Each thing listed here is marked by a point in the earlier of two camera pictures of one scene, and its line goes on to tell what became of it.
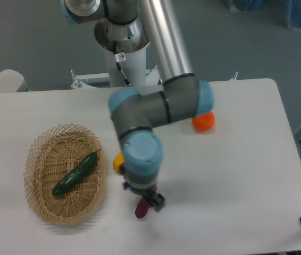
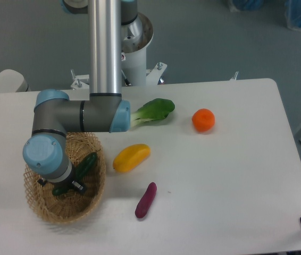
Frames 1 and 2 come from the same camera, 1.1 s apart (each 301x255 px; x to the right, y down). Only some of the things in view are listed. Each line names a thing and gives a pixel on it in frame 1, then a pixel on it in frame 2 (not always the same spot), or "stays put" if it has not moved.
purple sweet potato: [143, 206] stays put
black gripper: [157, 202] to [66, 183]
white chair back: [7, 81] stays put
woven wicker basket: [52, 155] stays put
